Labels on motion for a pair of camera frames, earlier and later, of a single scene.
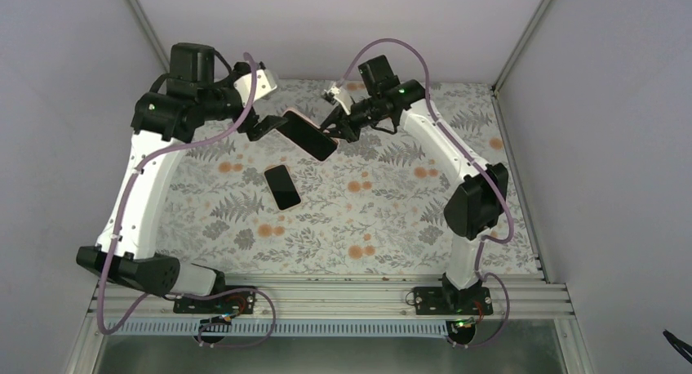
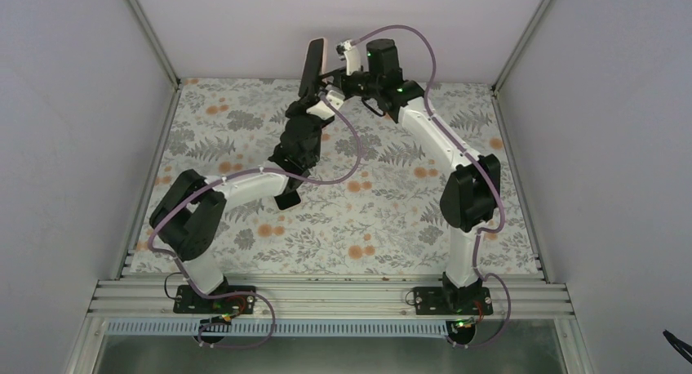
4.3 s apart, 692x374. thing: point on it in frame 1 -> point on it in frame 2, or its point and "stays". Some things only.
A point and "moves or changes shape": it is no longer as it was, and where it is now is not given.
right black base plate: x=430 y=300 stays
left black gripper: x=256 y=132 -> x=291 y=110
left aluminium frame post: x=139 y=13 stays
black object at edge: x=673 y=341 stays
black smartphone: x=308 y=136 moves or changes shape
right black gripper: x=346 y=128 -> x=342 y=82
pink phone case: x=289 y=109 -> x=324 y=67
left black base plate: x=237 y=302 stays
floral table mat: x=371 y=207 stays
